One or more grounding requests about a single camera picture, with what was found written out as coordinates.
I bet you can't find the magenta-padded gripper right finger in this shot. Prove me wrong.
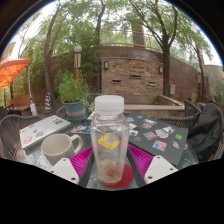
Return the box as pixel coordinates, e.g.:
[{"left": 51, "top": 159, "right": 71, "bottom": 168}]
[{"left": 126, "top": 144, "right": 179, "bottom": 188}]

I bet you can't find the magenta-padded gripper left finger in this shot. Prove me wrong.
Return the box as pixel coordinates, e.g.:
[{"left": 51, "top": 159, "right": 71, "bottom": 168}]
[{"left": 49, "top": 146, "right": 95, "bottom": 188}]

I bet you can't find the clear plastic bottle white cap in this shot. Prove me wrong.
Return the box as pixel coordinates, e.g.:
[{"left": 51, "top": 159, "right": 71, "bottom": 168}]
[{"left": 90, "top": 94, "right": 130, "bottom": 187}]

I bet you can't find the black laptop with stickers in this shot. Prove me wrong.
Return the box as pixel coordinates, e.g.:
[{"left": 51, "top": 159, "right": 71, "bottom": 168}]
[{"left": 124, "top": 111, "right": 189, "bottom": 167}]

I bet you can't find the beige ribbed mug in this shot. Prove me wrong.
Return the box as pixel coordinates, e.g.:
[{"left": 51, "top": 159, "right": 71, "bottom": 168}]
[{"left": 40, "top": 133, "right": 84, "bottom": 167}]

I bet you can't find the flat round red coaster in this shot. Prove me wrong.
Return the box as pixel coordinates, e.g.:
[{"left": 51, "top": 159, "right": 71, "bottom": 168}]
[{"left": 99, "top": 163, "right": 135, "bottom": 190}]

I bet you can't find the colourful picture card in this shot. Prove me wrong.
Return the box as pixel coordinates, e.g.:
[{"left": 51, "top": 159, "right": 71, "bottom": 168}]
[{"left": 70, "top": 124, "right": 92, "bottom": 135}]

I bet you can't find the silver laptop with stickers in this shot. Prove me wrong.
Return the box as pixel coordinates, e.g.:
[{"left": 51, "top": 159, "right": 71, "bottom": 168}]
[{"left": 18, "top": 114, "right": 72, "bottom": 150}]

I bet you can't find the yellow square card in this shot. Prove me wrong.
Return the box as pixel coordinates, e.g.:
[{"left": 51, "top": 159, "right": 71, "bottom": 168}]
[{"left": 97, "top": 133, "right": 121, "bottom": 151}]

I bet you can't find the black jacket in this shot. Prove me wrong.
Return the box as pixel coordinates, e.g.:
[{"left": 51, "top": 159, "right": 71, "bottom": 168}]
[{"left": 187, "top": 102, "right": 224, "bottom": 164}]

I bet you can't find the green plant in teal pot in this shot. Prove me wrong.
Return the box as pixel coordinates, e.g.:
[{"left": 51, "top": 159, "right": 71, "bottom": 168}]
[{"left": 56, "top": 71, "right": 91, "bottom": 120}]

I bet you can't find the blue yellow striped cone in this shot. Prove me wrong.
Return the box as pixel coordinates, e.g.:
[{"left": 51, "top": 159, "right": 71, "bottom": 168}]
[{"left": 44, "top": 92, "right": 53, "bottom": 111}]

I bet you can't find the wooden bench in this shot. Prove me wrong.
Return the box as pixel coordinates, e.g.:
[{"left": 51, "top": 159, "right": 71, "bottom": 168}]
[{"left": 8, "top": 94, "right": 33, "bottom": 116}]

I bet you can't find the leaning slender tree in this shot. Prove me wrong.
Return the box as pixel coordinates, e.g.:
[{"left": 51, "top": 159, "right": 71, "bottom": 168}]
[{"left": 33, "top": 0, "right": 101, "bottom": 108}]

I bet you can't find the forked dark-trunk tree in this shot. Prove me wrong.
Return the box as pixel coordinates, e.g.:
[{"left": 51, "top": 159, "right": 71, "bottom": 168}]
[{"left": 129, "top": 0, "right": 201, "bottom": 98}]

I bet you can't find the orange patio umbrella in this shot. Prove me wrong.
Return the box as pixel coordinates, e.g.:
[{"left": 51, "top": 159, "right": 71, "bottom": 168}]
[{"left": 0, "top": 58, "right": 32, "bottom": 90}]

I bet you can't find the globe lamp post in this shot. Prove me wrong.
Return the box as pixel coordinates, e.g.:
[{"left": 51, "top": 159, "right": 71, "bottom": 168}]
[{"left": 73, "top": 45, "right": 83, "bottom": 79}]

